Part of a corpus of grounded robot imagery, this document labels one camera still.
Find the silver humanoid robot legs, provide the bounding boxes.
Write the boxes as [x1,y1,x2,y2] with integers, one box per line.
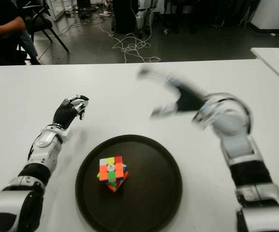
[135,0,159,34]

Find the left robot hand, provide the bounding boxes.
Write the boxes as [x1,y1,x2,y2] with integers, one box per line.
[53,95,89,130]

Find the dark brown round plate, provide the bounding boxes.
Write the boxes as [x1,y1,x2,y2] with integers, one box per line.
[75,134,183,232]

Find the black folding chair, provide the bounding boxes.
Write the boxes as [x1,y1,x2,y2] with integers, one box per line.
[20,0,70,65]

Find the person's bare forearm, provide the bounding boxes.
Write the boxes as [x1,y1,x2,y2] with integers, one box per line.
[0,16,27,37]

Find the multicoloured Rubik's cube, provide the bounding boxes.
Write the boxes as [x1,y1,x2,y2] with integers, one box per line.
[96,156,130,193]

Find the white cabinet with black base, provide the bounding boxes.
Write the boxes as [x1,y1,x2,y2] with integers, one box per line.
[250,0,279,31]

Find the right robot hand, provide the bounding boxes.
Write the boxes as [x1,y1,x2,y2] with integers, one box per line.
[136,66,210,120]

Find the white side table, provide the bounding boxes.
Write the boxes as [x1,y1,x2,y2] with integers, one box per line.
[250,47,279,89]

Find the glass display cabinet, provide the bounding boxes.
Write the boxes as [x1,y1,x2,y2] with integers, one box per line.
[46,0,66,21]

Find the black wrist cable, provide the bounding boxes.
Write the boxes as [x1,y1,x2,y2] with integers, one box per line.
[27,142,35,160]
[235,96,254,136]

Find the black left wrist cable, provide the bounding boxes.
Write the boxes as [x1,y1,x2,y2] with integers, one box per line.
[27,142,35,160]

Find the tangled white floor cable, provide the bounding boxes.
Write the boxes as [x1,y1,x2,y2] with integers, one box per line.
[100,24,162,63]

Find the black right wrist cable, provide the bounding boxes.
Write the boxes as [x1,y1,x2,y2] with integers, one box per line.
[235,96,254,136]

